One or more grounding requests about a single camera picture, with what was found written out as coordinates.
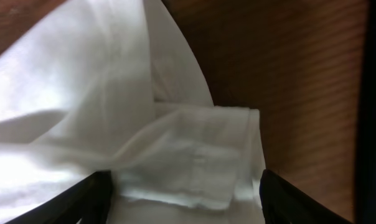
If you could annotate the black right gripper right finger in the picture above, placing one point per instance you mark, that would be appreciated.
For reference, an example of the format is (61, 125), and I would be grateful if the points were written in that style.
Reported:
(283, 203)

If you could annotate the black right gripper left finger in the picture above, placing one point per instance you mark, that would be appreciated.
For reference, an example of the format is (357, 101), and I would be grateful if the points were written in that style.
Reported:
(87, 202)

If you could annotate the white t-shirt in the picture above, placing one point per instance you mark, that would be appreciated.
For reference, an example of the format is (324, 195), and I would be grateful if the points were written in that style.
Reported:
(114, 85)

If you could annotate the black t-shirt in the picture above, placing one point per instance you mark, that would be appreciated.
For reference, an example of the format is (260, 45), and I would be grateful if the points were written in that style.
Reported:
(365, 159)

